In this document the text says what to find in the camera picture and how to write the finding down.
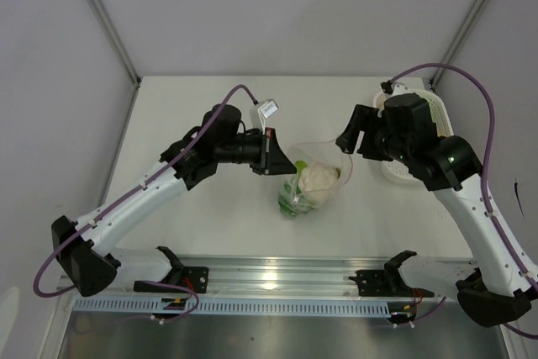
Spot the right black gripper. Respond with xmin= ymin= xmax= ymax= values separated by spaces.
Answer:
xmin=336 ymin=104 xmax=412 ymax=165

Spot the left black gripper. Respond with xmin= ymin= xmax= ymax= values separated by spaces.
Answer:
xmin=215 ymin=127 xmax=297 ymax=175

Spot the clear pink-dotted zip bag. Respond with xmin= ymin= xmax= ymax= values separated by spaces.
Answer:
xmin=277 ymin=140 xmax=353 ymax=218

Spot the green toy cabbage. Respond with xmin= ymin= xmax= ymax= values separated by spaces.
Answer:
xmin=277 ymin=160 xmax=313 ymax=218

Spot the white toy cauliflower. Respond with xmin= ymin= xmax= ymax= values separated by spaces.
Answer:
xmin=298 ymin=163 xmax=340 ymax=205

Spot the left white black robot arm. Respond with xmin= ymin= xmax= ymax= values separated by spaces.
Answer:
xmin=51 ymin=99 xmax=296 ymax=297

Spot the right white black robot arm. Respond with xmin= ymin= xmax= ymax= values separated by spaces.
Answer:
xmin=335 ymin=93 xmax=537 ymax=327

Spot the white plastic basket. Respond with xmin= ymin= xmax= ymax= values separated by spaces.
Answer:
xmin=373 ymin=88 xmax=453 ymax=186

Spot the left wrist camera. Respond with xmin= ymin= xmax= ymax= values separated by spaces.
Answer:
xmin=249 ymin=98 xmax=278 ymax=132

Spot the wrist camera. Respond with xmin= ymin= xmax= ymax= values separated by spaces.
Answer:
xmin=249 ymin=98 xmax=278 ymax=132
xmin=380 ymin=81 xmax=409 ymax=101

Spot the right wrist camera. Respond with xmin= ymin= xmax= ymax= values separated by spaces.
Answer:
xmin=380 ymin=81 xmax=409 ymax=101

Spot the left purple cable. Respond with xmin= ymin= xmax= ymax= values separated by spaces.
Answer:
xmin=33 ymin=84 xmax=260 ymax=298

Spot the purple cable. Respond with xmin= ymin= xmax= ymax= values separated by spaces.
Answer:
xmin=33 ymin=84 xmax=260 ymax=298
xmin=388 ymin=63 xmax=538 ymax=339

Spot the aluminium mounting rail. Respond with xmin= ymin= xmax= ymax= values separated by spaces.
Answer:
xmin=89 ymin=249 xmax=412 ymax=298

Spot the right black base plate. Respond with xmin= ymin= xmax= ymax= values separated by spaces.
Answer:
xmin=347 ymin=269 xmax=398 ymax=297

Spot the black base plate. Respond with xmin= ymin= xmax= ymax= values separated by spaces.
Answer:
xmin=347 ymin=269 xmax=398 ymax=297
xmin=134 ymin=267 xmax=209 ymax=294

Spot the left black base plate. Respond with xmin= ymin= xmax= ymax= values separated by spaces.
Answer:
xmin=134 ymin=267 xmax=209 ymax=294

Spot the white slotted cable duct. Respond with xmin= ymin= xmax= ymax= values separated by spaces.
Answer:
xmin=73 ymin=296 xmax=391 ymax=319

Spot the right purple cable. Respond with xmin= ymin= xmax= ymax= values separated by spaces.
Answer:
xmin=388 ymin=63 xmax=538 ymax=339

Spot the right aluminium frame post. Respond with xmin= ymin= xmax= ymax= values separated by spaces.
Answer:
xmin=440 ymin=0 xmax=491 ymax=65

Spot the aluminium frame post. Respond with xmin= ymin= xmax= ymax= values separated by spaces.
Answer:
xmin=440 ymin=0 xmax=491 ymax=65
xmin=87 ymin=0 xmax=141 ymax=87

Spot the left aluminium frame post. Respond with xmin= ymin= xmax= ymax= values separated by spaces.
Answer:
xmin=87 ymin=0 xmax=141 ymax=87

